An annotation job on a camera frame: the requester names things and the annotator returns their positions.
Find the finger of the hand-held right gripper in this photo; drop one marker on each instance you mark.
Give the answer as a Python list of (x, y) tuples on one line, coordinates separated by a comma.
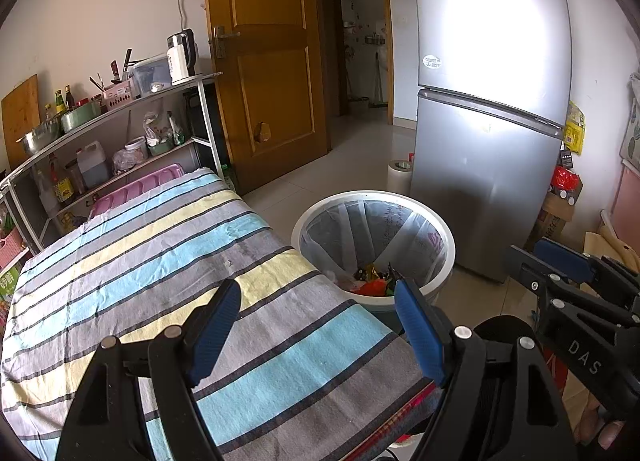
[(562, 258), (522, 268)]

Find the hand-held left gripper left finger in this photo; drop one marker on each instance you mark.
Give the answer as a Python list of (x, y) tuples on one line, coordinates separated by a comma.
[(215, 336)]

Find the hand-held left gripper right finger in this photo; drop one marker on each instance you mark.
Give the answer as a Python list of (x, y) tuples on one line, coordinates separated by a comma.
[(420, 336)]

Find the green snack wrapper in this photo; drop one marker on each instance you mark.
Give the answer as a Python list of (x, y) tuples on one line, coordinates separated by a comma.
[(392, 287)]

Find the red snack wrapper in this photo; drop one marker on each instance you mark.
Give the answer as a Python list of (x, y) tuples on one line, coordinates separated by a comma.
[(372, 287)]

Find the yellow snack wrapper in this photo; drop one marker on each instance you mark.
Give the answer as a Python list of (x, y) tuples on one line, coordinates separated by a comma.
[(372, 271)]

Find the brown snack wrapper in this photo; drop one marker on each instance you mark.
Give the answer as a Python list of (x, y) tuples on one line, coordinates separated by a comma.
[(360, 273)]

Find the translucent plastic bin liner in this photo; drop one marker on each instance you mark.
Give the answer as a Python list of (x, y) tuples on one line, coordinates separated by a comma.
[(330, 241)]

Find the white round waste bin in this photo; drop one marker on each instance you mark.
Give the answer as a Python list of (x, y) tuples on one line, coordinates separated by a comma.
[(372, 195)]

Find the person's right hand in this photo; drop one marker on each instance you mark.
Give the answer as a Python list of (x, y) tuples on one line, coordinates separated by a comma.
[(607, 436)]

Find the cardboard box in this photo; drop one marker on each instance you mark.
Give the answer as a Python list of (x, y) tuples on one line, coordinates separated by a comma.
[(550, 223)]

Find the striped blanket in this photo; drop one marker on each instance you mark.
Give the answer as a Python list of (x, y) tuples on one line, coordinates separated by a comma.
[(200, 251)]

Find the pink board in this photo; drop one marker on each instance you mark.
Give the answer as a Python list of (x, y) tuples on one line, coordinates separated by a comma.
[(629, 201)]

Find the silver refrigerator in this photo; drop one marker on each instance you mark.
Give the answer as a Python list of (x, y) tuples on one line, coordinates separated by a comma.
[(480, 166)]

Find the yellow packets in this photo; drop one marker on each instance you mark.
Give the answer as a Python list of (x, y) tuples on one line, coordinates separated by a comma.
[(575, 131)]

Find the white paper roll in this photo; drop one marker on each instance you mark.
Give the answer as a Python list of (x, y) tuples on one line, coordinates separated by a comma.
[(399, 176)]

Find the green floor bottle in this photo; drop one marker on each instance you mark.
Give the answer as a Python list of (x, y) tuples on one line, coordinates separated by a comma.
[(227, 178)]

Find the pink plastic tray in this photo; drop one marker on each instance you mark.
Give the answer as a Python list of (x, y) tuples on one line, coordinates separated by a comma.
[(135, 188)]

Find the green bowl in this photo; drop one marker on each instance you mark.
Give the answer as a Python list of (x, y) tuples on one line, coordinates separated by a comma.
[(161, 147)]

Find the plastic bag with food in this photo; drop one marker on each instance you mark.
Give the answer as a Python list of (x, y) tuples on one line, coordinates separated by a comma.
[(123, 162)]

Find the white plastic tub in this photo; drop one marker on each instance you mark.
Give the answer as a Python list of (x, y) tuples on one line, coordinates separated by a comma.
[(136, 148)]

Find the plastic oil jug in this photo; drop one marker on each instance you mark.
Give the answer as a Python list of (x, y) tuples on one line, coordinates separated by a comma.
[(92, 168)]

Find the tan door ornament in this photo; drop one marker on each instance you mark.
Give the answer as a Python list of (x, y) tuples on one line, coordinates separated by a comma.
[(262, 131)]

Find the green box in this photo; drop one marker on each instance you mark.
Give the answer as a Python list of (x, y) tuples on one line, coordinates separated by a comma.
[(7, 286)]

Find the yellow label bottle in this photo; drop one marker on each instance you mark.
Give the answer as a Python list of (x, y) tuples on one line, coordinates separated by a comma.
[(62, 186)]

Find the white plastic bag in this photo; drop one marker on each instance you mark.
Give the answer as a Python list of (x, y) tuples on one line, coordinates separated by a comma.
[(157, 128)]

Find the clear plastic bottle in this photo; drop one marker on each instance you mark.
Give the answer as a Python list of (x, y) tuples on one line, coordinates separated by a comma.
[(46, 191)]

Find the pink plastic basket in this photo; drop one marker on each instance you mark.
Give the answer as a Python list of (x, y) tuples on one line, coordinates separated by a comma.
[(10, 246)]

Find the mop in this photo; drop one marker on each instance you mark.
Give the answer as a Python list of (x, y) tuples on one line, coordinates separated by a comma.
[(380, 91)]

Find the metal shelf rack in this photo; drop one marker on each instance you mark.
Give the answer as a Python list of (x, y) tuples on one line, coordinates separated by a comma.
[(150, 97)]

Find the green enamel pot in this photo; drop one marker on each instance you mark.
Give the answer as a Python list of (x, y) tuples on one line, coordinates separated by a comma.
[(80, 118)]

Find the pink utensil basket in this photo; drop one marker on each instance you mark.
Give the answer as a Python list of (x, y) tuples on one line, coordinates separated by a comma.
[(117, 93)]

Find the steel pot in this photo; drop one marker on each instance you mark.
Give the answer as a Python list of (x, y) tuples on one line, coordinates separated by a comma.
[(40, 138)]

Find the clear plastic storage box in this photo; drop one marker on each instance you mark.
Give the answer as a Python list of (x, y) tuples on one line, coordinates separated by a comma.
[(150, 73)]

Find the wooden door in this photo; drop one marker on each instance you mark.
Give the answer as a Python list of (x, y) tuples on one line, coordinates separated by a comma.
[(270, 66)]

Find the white electric kettle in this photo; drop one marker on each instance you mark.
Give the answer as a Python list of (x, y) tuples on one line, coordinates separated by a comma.
[(177, 61)]

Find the dark sauce bottle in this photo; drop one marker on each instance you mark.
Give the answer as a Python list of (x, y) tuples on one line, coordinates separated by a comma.
[(69, 98)]

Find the green glass bottle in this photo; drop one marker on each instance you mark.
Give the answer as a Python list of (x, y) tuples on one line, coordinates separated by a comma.
[(60, 103)]

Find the kitchen knife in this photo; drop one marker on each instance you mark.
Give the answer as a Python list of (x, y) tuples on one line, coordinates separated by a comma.
[(115, 72), (126, 63)]

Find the wooden cutting board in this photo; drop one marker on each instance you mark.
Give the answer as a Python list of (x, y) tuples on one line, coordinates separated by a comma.
[(20, 116)]

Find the plant print wall hanging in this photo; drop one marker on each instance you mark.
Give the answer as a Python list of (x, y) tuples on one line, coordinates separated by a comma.
[(632, 131)]

